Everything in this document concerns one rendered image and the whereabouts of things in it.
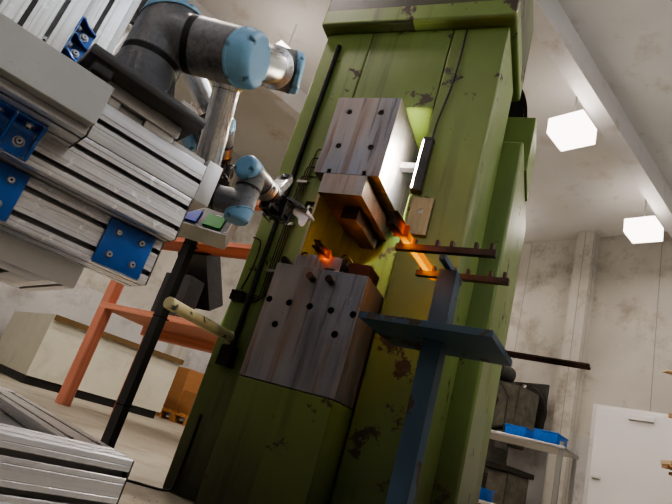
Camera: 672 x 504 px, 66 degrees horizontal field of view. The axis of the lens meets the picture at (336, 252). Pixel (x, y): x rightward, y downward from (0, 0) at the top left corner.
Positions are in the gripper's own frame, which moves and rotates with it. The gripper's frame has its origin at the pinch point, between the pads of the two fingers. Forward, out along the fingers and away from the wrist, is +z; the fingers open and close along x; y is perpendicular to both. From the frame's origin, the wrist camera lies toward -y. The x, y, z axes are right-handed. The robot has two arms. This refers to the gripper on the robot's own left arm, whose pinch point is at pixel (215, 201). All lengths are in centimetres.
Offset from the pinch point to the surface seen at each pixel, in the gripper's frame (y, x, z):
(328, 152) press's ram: 41, -34, -12
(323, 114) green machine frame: 78, -24, -10
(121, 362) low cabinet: 212, 175, 469
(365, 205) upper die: 23, -56, -3
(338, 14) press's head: 128, -14, -41
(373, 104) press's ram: 60, -47, -30
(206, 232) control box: -5.4, 0.9, 11.9
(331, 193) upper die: 22.1, -41.2, -4.4
